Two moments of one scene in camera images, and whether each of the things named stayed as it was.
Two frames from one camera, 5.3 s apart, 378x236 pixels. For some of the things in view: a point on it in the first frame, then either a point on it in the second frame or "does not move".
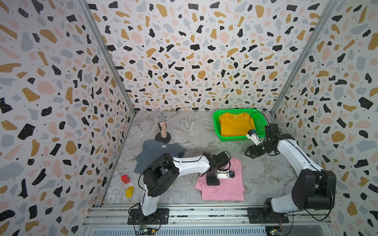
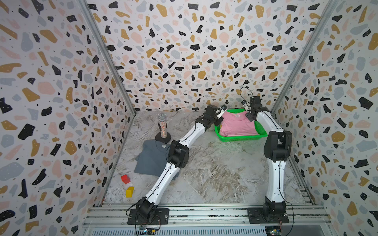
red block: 125,179 does not move
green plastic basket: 259,120 does not move
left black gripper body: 212,180 -> 216,121
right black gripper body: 260,149 -> 247,115
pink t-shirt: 228,190 -> 236,124
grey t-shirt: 151,148 does not move
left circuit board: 143,231 does not move
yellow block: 129,191 does not move
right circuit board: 274,230 does not move
